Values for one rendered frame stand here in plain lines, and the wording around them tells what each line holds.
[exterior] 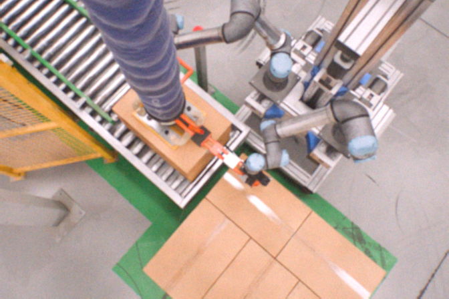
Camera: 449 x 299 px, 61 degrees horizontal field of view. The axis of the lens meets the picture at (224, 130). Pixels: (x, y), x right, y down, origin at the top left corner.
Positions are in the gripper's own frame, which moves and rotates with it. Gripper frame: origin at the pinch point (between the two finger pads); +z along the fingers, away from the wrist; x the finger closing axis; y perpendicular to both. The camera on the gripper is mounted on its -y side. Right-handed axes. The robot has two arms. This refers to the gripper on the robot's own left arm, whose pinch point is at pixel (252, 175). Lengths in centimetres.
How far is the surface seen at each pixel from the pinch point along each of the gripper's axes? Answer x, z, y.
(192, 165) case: 14.6, 13.1, 30.3
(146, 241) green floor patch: 74, 108, 33
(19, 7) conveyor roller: 2, 54, 215
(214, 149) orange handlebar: 1.8, -1.4, 24.5
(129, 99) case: 9, 13, 85
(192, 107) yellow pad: -12, 11, 52
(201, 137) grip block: 1.6, -1.7, 34.1
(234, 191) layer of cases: 6, 54, 3
